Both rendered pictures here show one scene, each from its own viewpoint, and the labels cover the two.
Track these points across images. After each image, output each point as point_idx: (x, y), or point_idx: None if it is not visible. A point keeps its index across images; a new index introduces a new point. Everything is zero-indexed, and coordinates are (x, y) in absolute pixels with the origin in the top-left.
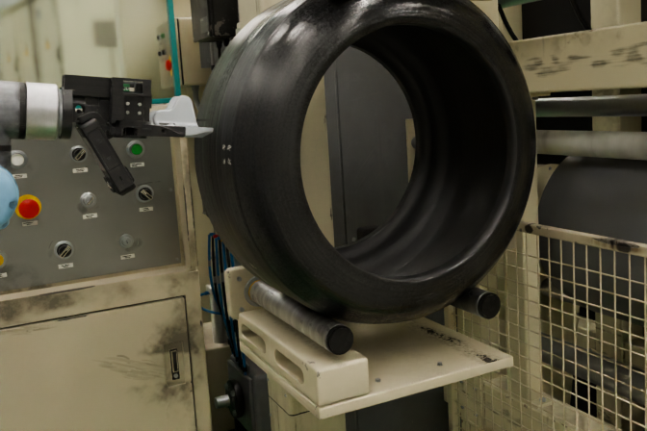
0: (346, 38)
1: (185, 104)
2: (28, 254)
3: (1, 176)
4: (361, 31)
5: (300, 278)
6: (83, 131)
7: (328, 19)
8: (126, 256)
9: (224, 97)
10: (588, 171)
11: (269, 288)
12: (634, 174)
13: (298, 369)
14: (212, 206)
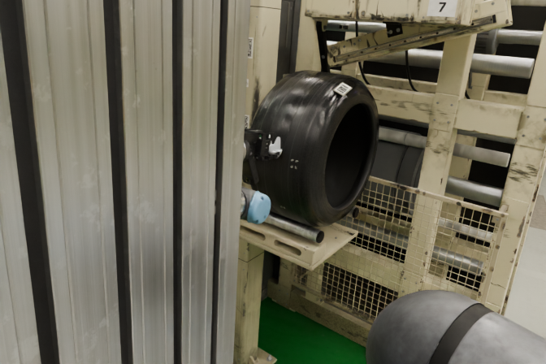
0: (343, 113)
1: (279, 140)
2: None
3: (269, 199)
4: (347, 109)
5: (313, 214)
6: (248, 159)
7: (339, 105)
8: None
9: (288, 135)
10: None
11: None
12: (379, 145)
13: (286, 247)
14: (265, 180)
